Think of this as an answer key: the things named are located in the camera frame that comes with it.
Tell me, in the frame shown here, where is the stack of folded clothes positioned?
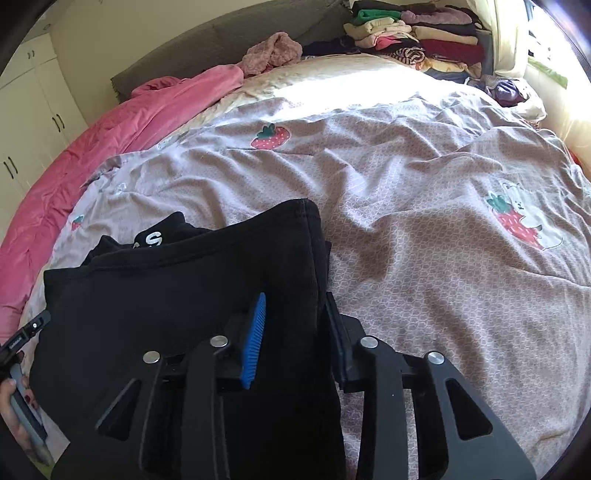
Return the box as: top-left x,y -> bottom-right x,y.
344,0 -> 497,84

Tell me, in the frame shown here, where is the cream bed sheet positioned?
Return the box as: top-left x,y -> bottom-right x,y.
185,53 -> 481,134

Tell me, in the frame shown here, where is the cream pillow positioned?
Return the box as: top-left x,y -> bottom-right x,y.
489,0 -> 548,121

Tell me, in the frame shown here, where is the pink fuzzy garment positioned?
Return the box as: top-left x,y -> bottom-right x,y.
241,31 -> 303,78

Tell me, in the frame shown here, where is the olive padded headboard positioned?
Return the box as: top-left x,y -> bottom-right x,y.
111,0 -> 354,97

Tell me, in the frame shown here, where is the strawberry print duvet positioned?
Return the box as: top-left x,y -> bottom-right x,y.
21,90 -> 591,472

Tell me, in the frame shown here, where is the person's left hand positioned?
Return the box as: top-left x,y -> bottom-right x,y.
0,375 -> 41,459

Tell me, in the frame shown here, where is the white wardrobe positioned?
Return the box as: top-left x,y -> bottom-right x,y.
0,32 -> 88,232

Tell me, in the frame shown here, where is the black shirt with orange patches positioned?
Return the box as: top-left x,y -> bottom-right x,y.
28,198 -> 347,480

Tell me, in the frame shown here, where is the pink blanket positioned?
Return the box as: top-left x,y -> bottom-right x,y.
0,65 -> 245,333

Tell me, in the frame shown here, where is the dark crumpled cloth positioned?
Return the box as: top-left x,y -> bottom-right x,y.
302,37 -> 361,57

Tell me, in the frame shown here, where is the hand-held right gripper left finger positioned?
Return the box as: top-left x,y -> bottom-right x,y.
51,292 -> 267,480

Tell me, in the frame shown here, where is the purple cloth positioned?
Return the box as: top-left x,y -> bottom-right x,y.
466,76 -> 529,107

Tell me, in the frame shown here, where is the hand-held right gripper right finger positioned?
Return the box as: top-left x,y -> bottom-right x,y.
323,292 -> 539,480

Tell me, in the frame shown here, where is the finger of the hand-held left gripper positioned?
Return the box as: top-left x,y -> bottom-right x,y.
18,309 -> 52,341

